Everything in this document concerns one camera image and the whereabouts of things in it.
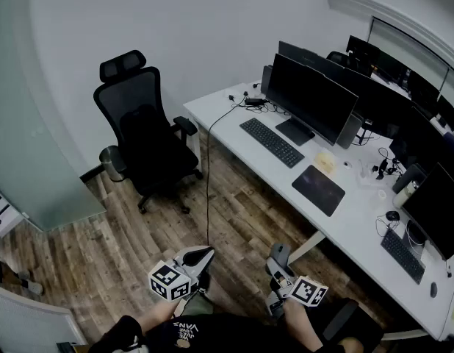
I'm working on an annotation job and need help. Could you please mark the person's knee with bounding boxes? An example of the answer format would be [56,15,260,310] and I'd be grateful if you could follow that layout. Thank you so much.
[339,336,364,353]

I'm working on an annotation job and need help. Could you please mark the white partition panel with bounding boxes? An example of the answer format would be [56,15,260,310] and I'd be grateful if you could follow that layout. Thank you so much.
[0,282,89,353]

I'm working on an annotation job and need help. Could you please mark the white power strip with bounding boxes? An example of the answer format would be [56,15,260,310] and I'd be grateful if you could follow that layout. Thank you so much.
[356,159,383,188]

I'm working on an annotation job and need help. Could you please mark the black keyboard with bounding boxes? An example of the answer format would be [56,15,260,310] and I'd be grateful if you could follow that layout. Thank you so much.
[380,227,427,285]
[239,118,306,169]

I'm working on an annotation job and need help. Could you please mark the long black cable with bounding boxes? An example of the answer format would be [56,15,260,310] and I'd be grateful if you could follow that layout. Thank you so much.
[206,101,250,248]

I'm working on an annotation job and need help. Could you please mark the silver trash bin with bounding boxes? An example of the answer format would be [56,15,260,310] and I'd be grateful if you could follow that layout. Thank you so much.
[98,145,127,183]

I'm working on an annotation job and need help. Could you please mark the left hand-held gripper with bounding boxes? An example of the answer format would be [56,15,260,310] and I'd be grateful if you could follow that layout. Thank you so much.
[148,245,216,303]

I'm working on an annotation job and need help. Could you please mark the person's left forearm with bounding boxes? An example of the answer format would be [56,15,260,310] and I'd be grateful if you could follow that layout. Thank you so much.
[137,299,187,331]

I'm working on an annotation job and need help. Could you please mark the grey speaker box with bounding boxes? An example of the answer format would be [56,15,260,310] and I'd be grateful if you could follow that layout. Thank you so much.
[392,163,429,195]

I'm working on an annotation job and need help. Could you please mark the person's black printed shirt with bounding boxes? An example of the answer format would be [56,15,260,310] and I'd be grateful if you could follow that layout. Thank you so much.
[89,299,383,353]

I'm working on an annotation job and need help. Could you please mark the black charger with cables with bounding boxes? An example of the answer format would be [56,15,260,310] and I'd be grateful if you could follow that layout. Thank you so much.
[372,147,406,180]

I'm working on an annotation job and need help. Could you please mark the black monitor with stand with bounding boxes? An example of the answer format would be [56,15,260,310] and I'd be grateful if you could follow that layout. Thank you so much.
[265,53,360,148]

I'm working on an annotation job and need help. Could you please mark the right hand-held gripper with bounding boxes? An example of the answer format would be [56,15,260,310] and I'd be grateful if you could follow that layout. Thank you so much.
[265,257,329,321]

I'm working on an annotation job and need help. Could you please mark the frosted glass door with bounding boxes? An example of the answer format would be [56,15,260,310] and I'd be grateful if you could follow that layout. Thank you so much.
[0,0,107,232]

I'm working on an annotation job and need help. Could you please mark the white shelf unit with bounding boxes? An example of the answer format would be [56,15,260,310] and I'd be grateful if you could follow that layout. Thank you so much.
[0,185,23,239]

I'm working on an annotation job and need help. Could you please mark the black mouse pad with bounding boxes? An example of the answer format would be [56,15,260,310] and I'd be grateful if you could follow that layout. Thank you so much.
[291,164,347,218]

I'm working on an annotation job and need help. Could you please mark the person's olive shorts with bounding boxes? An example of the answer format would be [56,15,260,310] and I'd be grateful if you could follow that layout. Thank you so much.
[181,291,215,316]

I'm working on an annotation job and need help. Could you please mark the black chair armrest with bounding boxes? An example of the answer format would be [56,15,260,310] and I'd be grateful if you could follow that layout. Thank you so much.
[321,299,360,342]

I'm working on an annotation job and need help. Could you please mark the black mesh office chair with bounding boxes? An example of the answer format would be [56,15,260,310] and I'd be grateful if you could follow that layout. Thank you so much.
[93,49,205,215]

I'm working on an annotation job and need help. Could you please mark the pale yellow object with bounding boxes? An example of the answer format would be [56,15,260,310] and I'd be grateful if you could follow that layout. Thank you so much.
[314,151,339,177]

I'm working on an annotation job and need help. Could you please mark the white mouse cable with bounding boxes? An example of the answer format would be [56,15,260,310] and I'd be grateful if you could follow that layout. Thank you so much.
[375,214,400,239]

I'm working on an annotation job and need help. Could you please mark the person's right forearm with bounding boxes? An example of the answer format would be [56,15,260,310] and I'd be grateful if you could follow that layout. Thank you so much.
[283,299,324,352]

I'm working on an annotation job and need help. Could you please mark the black chair backrest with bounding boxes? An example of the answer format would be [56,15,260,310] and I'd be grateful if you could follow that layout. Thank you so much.
[325,50,352,68]

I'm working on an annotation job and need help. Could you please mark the white bottle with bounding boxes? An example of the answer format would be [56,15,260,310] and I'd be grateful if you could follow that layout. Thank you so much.
[392,180,421,210]

